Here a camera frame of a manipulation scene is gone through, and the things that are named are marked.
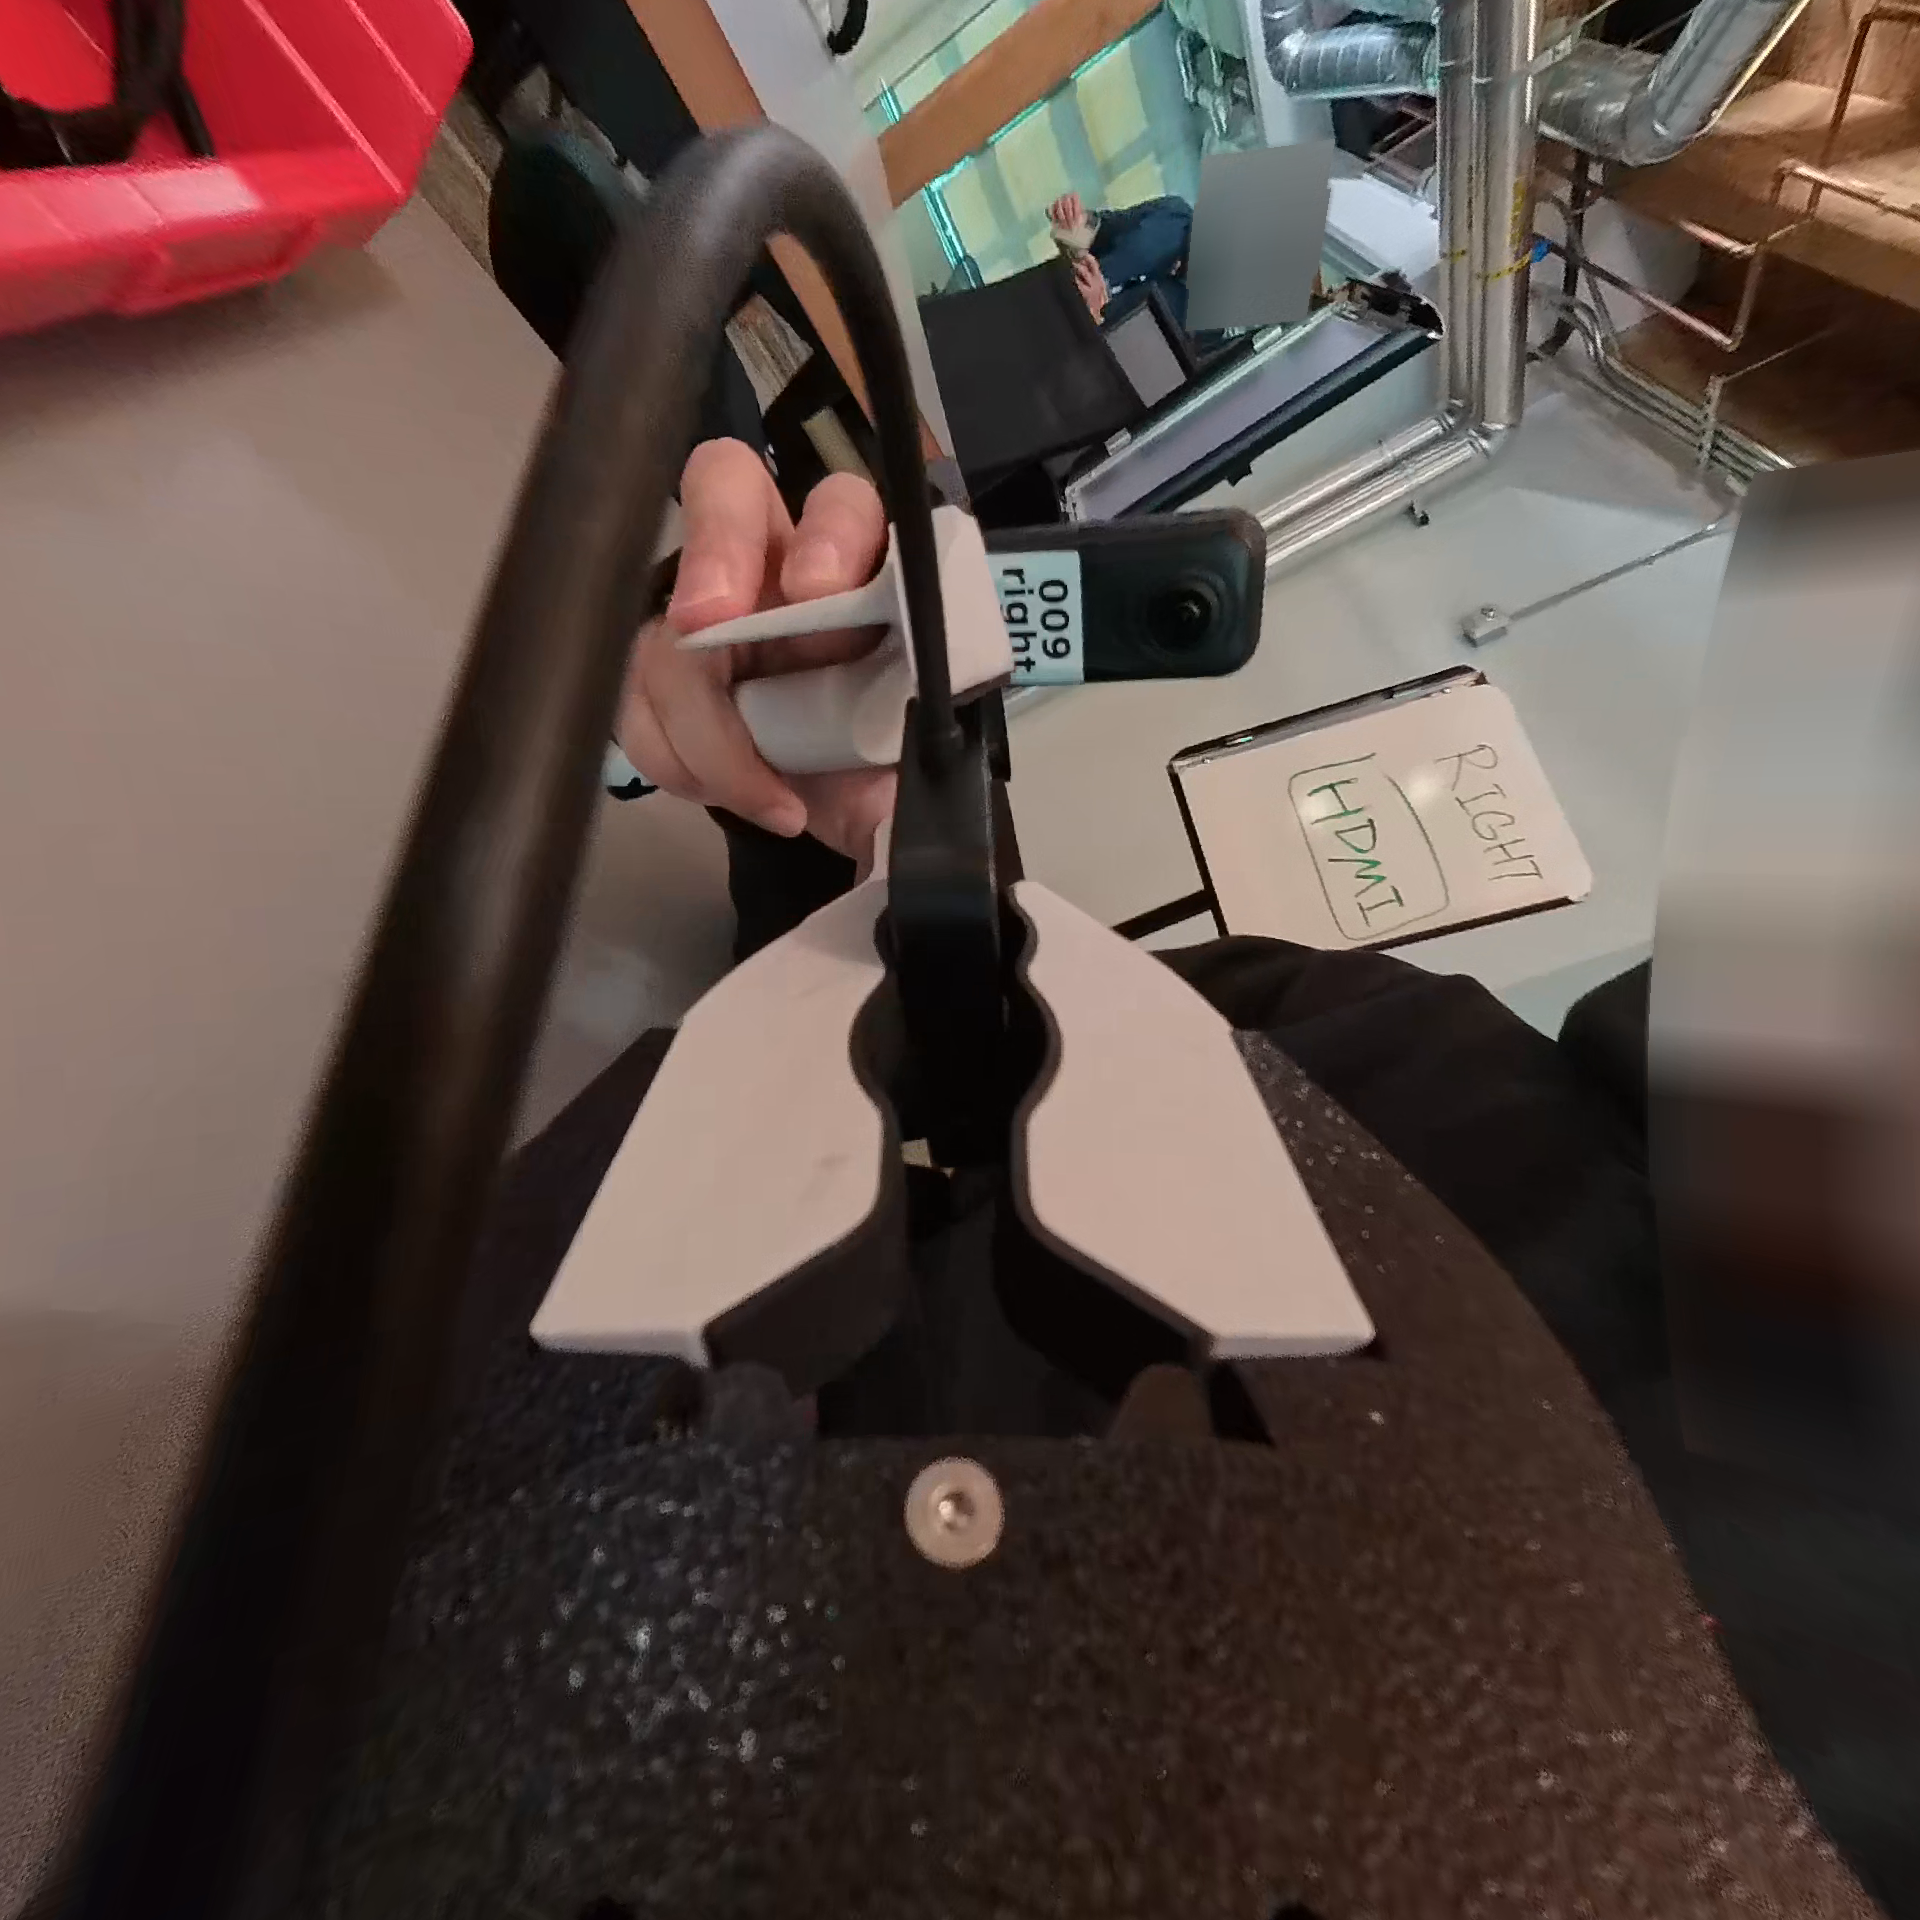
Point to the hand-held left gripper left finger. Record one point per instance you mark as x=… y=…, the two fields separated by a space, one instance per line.
x=721 y=1170

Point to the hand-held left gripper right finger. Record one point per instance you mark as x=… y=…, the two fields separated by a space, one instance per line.
x=1185 y=1170

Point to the red storage bin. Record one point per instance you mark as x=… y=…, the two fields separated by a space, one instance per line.
x=300 y=165

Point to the person's right forearm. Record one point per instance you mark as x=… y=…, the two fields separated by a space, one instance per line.
x=797 y=886

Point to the person's right hand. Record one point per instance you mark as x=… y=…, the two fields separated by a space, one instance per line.
x=735 y=557

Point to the black framed panel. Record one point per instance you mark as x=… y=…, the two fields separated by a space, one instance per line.
x=1276 y=398

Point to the metal floor conduit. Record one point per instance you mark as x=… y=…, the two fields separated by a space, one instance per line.
x=1489 y=623

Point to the small whiteboard sign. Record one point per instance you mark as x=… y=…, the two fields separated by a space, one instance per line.
x=1501 y=839

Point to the black office chair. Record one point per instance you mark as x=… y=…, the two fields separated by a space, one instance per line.
x=541 y=255

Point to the wood-edged table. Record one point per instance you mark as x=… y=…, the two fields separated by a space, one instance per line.
x=687 y=54

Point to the silver vertical duct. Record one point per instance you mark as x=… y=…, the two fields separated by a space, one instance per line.
x=1485 y=224

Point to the silver flexible duct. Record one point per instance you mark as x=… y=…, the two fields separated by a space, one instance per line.
x=1652 y=89

